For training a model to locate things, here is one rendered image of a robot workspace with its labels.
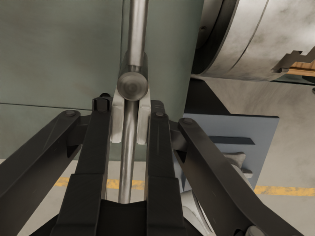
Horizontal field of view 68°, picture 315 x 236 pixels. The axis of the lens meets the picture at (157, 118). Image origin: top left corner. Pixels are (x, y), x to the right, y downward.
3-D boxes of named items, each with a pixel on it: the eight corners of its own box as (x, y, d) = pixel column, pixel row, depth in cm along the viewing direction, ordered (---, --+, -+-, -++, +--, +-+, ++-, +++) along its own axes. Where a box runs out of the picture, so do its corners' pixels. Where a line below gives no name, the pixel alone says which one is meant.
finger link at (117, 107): (120, 143, 17) (110, 143, 17) (125, 104, 23) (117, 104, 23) (123, 106, 15) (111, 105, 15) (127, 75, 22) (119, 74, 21)
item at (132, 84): (128, 32, 25) (116, 71, 15) (148, 34, 25) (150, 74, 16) (127, 52, 26) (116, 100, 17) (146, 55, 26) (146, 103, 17)
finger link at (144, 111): (139, 107, 15) (151, 107, 16) (140, 76, 22) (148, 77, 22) (136, 144, 17) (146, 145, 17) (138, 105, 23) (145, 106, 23)
